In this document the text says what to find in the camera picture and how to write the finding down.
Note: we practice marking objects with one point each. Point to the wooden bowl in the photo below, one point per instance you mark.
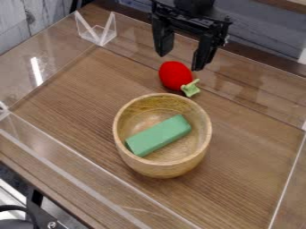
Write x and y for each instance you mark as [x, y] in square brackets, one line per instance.
[181, 156]

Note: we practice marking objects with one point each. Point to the red plush strawberry toy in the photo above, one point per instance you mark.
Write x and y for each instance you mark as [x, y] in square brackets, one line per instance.
[177, 78]

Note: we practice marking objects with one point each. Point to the clear acrylic corner bracket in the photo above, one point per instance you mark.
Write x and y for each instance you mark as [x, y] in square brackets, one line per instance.
[100, 35]

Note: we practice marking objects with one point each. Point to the green rectangular block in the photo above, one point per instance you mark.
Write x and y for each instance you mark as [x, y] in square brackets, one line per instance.
[158, 136]

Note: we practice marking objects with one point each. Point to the black table leg bracket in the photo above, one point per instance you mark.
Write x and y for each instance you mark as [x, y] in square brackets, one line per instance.
[46, 220]

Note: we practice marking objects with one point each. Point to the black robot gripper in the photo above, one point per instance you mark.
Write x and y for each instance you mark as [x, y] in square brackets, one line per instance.
[197, 17]

